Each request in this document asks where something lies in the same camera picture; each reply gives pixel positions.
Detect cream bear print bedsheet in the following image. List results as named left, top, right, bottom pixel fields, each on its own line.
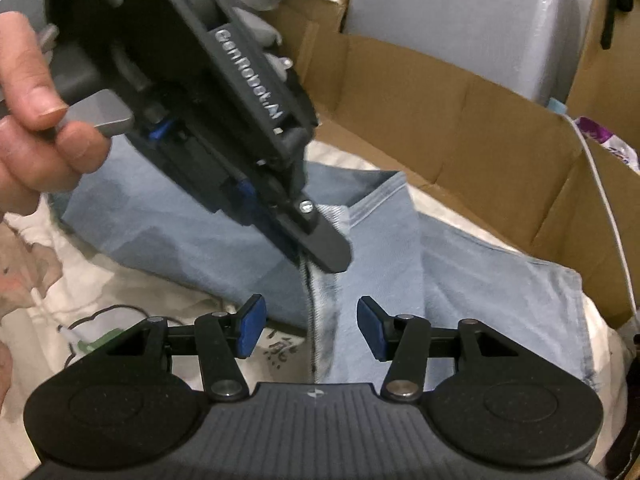
left=0, top=140, right=631, bottom=461

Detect person's left hand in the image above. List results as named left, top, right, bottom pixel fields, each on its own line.
left=0, top=10, right=111, bottom=222

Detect light blue jeans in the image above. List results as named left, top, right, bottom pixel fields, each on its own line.
left=60, top=152, right=591, bottom=386

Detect flat cardboard sheet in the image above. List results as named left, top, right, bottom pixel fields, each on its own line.
left=260, top=0, right=640, bottom=331

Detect purple white refill pouch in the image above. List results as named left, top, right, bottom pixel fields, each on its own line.
left=575, top=116, right=640, bottom=176

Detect tall cardboard box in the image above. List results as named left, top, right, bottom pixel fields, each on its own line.
left=567, top=0, right=640, bottom=121

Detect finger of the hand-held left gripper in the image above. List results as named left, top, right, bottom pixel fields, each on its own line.
left=244, top=182, right=354, bottom=274

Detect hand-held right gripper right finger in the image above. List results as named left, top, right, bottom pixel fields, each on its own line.
left=356, top=296, right=526, bottom=402

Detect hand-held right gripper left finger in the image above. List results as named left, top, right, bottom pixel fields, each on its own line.
left=107, top=294, right=267, bottom=403

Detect grey wrapped panel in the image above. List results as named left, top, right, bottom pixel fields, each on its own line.
left=345, top=0, right=601, bottom=106

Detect white cable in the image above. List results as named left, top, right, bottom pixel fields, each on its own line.
left=565, top=115, right=638, bottom=321

